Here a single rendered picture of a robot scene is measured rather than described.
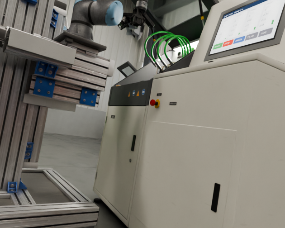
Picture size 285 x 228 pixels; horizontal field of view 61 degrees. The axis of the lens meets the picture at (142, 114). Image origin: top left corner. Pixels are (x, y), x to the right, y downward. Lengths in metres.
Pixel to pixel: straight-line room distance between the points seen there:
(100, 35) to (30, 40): 8.10
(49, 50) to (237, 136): 0.82
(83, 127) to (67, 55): 7.53
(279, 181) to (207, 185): 0.27
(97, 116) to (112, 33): 3.12
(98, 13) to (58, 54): 0.32
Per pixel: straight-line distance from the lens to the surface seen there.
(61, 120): 8.34
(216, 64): 1.06
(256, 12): 1.46
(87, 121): 8.65
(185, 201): 1.09
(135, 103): 1.59
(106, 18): 1.29
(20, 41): 1.10
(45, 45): 1.11
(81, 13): 1.36
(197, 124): 1.06
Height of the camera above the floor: 0.66
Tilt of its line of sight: 3 degrees up
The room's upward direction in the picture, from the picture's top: 10 degrees clockwise
